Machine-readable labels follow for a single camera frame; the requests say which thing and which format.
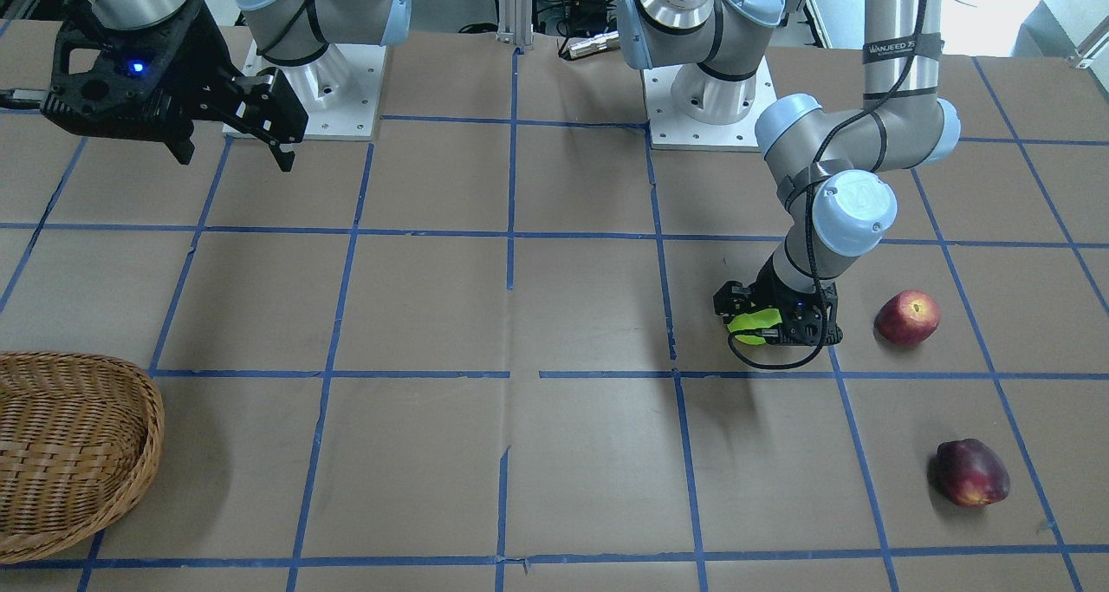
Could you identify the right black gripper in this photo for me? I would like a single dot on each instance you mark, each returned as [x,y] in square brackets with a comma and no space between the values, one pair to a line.
[204,53]

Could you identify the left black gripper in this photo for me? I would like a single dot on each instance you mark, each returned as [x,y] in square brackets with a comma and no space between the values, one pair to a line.
[770,290]

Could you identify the green apple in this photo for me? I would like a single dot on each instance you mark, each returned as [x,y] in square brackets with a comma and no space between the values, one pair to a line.
[756,328]

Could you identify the red yellow apple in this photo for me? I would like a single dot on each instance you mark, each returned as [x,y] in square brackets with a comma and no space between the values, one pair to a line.
[908,318]

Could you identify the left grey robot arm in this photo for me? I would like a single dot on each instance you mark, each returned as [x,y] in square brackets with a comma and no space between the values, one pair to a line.
[825,166]

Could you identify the wicker basket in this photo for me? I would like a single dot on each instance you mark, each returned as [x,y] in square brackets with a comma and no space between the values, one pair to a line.
[82,438]

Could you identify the dark red apple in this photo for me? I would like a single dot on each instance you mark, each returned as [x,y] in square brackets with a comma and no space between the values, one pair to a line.
[969,474]

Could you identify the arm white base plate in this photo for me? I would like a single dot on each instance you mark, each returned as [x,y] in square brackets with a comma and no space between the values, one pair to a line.
[341,91]
[688,110]

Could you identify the aluminium frame post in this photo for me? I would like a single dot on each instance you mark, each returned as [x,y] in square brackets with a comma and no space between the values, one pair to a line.
[514,25]

